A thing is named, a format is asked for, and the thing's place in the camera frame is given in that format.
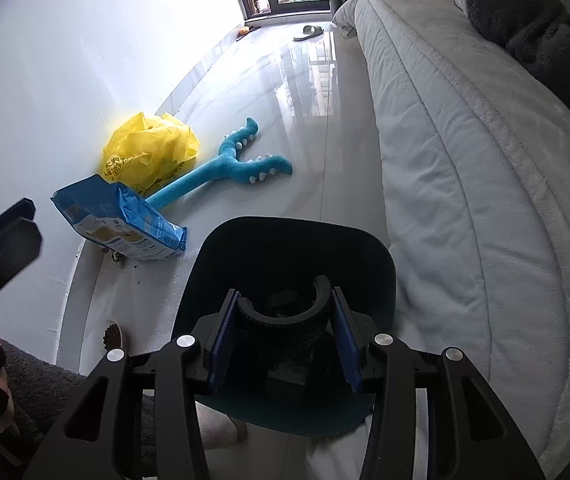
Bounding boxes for person's leg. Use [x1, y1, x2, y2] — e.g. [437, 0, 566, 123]
[0, 337, 158, 480]

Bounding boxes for person's foot in white sock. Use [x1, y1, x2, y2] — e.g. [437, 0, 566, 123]
[197, 402, 248, 453]

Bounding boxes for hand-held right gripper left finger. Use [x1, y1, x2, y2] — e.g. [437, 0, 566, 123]
[22, 287, 241, 480]

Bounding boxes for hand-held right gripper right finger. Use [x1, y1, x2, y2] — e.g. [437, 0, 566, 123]
[331, 286, 548, 480]

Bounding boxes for black curved rubber piece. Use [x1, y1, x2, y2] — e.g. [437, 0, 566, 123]
[236, 275, 335, 335]

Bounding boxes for blue dinosaur plush toy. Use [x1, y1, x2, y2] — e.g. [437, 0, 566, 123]
[145, 117, 293, 211]

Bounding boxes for yellow plastic bag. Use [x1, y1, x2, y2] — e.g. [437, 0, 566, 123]
[101, 112, 201, 196]

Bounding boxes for bed with white fleece cover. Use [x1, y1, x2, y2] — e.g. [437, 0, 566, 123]
[332, 0, 570, 480]

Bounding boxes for dark green trash bin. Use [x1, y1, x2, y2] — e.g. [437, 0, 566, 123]
[170, 216, 398, 438]

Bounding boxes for brown patterned slipper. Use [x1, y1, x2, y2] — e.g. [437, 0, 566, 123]
[101, 321, 128, 358]

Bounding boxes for grey green slipper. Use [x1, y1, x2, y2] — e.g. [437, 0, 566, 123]
[292, 25, 325, 42]

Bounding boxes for grey fleece blanket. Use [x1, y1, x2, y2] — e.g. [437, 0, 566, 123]
[452, 0, 570, 141]

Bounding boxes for blue snack bag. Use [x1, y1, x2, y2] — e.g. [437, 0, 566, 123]
[50, 174, 188, 262]

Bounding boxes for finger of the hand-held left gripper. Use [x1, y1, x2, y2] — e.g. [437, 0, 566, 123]
[0, 222, 43, 307]
[0, 199, 36, 261]

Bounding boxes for person's left hand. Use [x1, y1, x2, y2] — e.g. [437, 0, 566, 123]
[0, 366, 21, 434]

